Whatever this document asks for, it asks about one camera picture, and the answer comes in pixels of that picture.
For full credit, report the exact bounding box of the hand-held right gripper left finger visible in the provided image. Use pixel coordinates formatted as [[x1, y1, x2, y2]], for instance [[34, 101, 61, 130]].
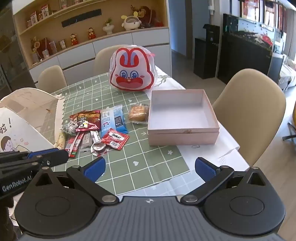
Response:
[[35, 157, 119, 207]]

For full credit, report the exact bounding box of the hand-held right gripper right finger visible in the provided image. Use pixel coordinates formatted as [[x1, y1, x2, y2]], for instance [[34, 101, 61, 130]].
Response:
[[181, 157, 266, 205]]

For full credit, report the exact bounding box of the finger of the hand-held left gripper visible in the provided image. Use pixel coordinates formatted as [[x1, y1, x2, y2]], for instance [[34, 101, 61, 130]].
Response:
[[0, 149, 62, 161], [25, 150, 69, 168]]

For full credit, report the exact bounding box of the beige roll snack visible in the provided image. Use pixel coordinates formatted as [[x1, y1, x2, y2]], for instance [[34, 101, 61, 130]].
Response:
[[57, 132, 67, 149]]

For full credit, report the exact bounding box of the round foil snack packet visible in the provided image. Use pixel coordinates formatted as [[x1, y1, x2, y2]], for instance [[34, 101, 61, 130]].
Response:
[[90, 141, 109, 156]]

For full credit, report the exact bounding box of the small clear snack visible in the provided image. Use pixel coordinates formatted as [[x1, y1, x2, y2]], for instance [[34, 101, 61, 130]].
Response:
[[62, 120, 80, 135]]

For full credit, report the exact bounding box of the red square snack packet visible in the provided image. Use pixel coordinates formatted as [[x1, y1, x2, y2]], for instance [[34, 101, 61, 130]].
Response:
[[101, 128, 130, 151]]

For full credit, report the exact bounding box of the pink cardboard box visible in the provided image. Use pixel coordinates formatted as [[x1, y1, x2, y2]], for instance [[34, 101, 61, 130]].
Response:
[[147, 89, 220, 146]]

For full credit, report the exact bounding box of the white cartoon paper bag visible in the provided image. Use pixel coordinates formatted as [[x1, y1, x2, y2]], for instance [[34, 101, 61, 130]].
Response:
[[0, 88, 66, 154]]

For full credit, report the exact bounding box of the blue snack packet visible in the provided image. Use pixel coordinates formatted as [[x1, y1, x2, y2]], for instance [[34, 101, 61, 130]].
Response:
[[100, 105, 129, 138]]

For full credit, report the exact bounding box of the wrapped round pastry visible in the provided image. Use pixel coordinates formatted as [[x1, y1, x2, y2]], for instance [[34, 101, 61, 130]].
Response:
[[128, 103, 149, 124]]

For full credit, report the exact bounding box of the beige chair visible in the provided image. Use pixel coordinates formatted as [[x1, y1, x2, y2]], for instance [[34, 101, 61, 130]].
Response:
[[37, 65, 68, 93], [211, 68, 287, 173], [94, 44, 131, 75]]

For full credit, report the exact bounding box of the yellow black stool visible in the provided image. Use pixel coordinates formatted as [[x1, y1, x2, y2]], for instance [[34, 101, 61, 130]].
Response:
[[282, 113, 296, 141]]

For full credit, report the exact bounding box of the dark glass cabinet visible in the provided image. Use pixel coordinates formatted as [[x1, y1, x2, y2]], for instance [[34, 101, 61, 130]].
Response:
[[0, 0, 36, 99]]

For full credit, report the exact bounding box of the gold red ornament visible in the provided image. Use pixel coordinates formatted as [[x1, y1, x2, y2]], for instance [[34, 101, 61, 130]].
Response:
[[31, 37, 50, 60]]

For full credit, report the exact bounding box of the rabbit face plastic bag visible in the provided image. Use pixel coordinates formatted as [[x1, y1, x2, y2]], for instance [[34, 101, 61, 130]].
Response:
[[109, 44, 158, 93]]

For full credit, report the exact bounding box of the black water dispenser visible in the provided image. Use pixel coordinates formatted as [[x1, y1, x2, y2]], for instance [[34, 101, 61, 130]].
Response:
[[194, 24, 220, 79]]

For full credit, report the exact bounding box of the black sideboard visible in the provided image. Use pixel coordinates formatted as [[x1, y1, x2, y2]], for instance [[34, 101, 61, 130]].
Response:
[[218, 13, 274, 85]]

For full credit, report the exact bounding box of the white sofa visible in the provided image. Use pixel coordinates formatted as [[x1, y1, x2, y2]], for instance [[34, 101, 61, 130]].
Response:
[[279, 56, 296, 90]]

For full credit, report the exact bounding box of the white vase with plant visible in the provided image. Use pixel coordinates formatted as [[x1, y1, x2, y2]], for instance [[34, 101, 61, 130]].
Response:
[[103, 19, 115, 35]]

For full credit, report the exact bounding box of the row of red white boxes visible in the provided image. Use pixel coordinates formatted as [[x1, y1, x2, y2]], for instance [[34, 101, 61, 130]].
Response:
[[25, 3, 50, 29]]

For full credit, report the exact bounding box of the white rabbit ornament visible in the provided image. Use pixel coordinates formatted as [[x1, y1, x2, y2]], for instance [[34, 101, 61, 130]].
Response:
[[121, 14, 142, 31]]

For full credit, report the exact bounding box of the brown plush toy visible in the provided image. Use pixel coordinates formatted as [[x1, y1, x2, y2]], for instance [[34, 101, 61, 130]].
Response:
[[131, 5, 164, 29]]

